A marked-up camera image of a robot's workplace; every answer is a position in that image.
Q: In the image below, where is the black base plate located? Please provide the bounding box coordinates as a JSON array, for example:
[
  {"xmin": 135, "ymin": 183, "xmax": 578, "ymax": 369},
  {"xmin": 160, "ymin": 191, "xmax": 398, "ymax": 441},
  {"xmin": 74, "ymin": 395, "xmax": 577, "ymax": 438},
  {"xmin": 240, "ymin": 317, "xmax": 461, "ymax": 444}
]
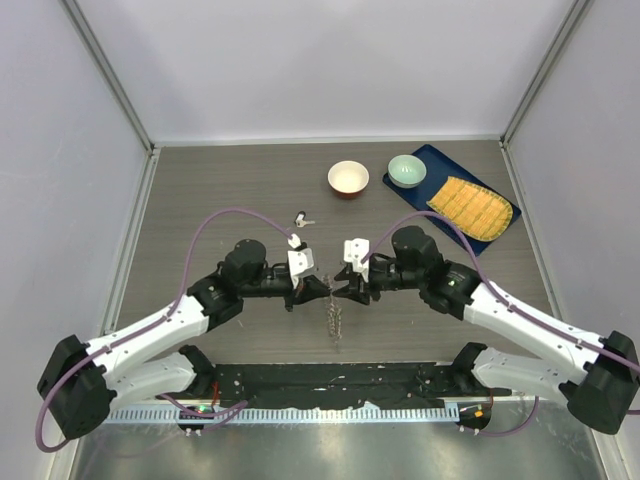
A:
[{"xmin": 203, "ymin": 362, "xmax": 511, "ymax": 410}]

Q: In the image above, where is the light green bowl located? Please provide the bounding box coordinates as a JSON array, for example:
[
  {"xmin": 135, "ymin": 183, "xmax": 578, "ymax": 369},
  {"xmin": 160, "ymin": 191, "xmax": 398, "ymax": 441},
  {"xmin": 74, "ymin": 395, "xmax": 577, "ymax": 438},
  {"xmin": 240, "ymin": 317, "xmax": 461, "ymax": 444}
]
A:
[{"xmin": 387, "ymin": 154, "xmax": 427, "ymax": 189}]

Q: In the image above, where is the yellow woven mat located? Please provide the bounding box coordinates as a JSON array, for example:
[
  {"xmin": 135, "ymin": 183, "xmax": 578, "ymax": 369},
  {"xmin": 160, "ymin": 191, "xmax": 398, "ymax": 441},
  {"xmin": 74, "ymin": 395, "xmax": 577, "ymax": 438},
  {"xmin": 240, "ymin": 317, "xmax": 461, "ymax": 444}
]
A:
[{"xmin": 426, "ymin": 176, "xmax": 514, "ymax": 242}]

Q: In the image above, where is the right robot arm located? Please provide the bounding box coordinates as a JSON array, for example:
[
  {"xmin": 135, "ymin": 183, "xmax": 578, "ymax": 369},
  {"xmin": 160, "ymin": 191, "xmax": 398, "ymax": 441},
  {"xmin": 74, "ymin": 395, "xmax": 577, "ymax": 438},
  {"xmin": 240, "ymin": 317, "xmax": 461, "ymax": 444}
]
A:
[{"xmin": 334, "ymin": 226, "xmax": 639, "ymax": 435}]

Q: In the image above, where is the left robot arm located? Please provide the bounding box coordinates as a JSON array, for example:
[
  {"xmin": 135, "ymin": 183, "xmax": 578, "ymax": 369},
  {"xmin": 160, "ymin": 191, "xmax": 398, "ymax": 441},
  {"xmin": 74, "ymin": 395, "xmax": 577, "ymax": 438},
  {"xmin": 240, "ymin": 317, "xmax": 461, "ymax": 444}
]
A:
[{"xmin": 36, "ymin": 239, "xmax": 331, "ymax": 441}]

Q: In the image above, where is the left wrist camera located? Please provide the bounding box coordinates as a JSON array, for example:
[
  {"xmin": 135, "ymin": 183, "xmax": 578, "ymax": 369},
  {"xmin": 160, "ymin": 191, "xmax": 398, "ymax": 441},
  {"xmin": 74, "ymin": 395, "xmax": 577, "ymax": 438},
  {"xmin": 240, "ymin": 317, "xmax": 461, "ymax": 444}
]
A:
[{"xmin": 287, "ymin": 234, "xmax": 315, "ymax": 289}]

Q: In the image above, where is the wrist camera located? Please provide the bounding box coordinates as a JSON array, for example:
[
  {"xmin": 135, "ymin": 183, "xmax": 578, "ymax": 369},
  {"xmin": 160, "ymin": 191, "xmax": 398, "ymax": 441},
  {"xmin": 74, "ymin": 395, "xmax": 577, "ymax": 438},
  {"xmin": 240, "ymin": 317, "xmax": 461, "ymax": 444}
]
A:
[
  {"xmin": 287, "ymin": 234, "xmax": 315, "ymax": 289},
  {"xmin": 343, "ymin": 238, "xmax": 370, "ymax": 283}
]

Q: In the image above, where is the key with black-white tag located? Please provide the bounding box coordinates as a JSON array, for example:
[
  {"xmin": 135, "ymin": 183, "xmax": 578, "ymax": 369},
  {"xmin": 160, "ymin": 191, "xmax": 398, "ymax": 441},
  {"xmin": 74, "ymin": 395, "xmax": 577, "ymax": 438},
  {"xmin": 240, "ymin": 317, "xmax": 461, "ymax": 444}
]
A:
[{"xmin": 294, "ymin": 211, "xmax": 316, "ymax": 228}]

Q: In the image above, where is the red white bowl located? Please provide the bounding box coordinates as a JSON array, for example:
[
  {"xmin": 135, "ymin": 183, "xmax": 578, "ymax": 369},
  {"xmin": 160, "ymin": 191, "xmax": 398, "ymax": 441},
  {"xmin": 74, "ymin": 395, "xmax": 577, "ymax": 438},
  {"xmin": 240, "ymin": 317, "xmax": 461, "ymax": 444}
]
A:
[{"xmin": 327, "ymin": 160, "xmax": 370, "ymax": 199}]

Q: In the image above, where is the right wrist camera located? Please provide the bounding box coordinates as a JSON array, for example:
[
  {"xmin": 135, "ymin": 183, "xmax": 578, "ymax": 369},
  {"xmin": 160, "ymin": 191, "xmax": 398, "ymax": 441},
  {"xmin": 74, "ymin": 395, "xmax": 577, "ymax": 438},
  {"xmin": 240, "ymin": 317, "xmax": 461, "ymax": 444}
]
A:
[{"xmin": 343, "ymin": 238, "xmax": 370, "ymax": 283}]

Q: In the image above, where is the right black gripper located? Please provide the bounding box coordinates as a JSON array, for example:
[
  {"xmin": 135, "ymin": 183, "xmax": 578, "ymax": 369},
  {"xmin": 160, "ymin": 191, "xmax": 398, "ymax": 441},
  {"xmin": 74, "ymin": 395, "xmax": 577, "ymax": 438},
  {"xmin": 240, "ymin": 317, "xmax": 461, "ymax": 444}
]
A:
[{"xmin": 334, "ymin": 256, "xmax": 425, "ymax": 305}]

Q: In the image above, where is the metal key organizer disc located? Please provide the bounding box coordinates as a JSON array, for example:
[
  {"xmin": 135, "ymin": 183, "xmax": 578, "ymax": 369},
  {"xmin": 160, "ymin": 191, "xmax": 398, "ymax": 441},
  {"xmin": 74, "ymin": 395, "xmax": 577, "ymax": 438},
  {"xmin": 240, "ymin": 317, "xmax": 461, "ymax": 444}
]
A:
[{"xmin": 322, "ymin": 274, "xmax": 342, "ymax": 353}]

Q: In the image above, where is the white slotted cable duct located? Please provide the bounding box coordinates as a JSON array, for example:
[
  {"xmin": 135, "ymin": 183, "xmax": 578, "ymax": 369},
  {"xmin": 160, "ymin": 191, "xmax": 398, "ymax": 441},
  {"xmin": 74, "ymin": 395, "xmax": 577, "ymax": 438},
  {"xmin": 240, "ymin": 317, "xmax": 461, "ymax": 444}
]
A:
[{"xmin": 105, "ymin": 403, "xmax": 459, "ymax": 425}]

